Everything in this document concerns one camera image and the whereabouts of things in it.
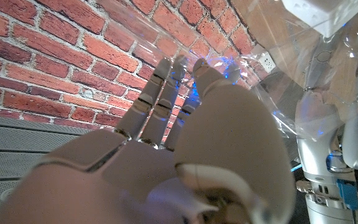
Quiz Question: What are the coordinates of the clear cellophane sheet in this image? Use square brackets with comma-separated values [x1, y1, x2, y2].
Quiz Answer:
[98, 0, 358, 144]

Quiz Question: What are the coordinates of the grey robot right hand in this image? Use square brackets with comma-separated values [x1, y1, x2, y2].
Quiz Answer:
[0, 55, 297, 224]

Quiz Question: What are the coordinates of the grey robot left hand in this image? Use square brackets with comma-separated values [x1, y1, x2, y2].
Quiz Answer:
[294, 18, 358, 224]

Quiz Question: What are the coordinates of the red brick print backdrop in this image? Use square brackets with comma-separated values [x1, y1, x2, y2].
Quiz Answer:
[0, 0, 273, 144]

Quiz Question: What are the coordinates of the white power strip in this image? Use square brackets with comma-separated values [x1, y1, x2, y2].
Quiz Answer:
[258, 52, 277, 74]

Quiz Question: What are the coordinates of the small white box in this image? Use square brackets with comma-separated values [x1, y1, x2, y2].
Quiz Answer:
[280, 0, 358, 38]

